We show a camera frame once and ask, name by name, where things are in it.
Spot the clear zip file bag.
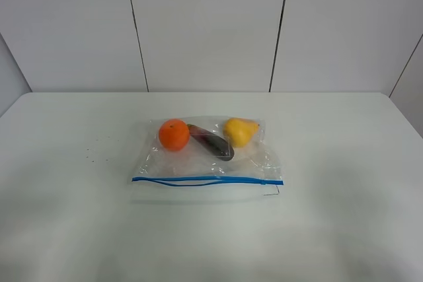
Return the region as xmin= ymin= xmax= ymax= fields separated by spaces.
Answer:
xmin=130 ymin=116 xmax=284 ymax=202

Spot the dark purple eggplant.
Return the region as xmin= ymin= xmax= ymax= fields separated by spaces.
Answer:
xmin=187 ymin=124 xmax=235 ymax=162

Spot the yellow pear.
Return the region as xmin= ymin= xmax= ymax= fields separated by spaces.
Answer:
xmin=223 ymin=118 xmax=260 ymax=148

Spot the orange fruit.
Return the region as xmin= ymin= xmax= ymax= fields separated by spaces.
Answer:
xmin=159 ymin=119 xmax=190 ymax=152

